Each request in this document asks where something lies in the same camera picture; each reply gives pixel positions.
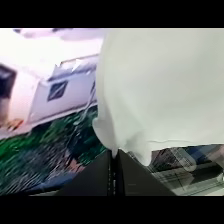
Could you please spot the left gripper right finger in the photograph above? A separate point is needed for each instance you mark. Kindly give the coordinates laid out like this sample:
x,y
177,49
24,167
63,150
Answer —
x,y
140,181

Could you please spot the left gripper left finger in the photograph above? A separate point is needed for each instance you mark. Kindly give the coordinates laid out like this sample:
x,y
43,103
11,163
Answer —
x,y
91,180

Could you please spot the white shirt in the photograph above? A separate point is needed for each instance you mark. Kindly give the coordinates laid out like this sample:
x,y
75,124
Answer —
x,y
163,90

